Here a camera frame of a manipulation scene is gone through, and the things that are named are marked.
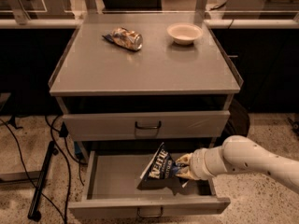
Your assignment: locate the black floor cable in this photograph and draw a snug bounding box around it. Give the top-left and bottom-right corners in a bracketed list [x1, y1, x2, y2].
[0, 118, 67, 224]

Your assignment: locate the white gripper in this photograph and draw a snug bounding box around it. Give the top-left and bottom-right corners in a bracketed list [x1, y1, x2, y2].
[176, 147, 226, 180]

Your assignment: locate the open middle drawer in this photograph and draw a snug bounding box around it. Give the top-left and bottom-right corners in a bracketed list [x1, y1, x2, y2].
[69, 140, 230, 218]

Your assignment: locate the black cable loop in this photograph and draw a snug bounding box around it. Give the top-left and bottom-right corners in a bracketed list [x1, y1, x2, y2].
[44, 114, 88, 224]

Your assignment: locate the white bowl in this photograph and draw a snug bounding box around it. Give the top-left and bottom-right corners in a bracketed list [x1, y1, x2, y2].
[166, 23, 203, 46]

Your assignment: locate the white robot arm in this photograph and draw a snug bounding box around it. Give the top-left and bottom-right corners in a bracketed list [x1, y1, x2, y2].
[177, 135, 299, 193]

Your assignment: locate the grey drawer cabinet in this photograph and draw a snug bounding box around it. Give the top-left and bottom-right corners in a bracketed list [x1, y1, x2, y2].
[48, 12, 245, 161]

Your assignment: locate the blue chip bag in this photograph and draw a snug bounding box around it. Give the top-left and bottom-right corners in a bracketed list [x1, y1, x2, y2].
[140, 143, 189, 188]

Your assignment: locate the closed upper drawer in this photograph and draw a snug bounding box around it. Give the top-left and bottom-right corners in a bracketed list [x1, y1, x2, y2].
[63, 111, 230, 141]

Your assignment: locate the black power strip bar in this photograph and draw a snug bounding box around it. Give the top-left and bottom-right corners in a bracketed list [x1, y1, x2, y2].
[27, 141, 54, 222]

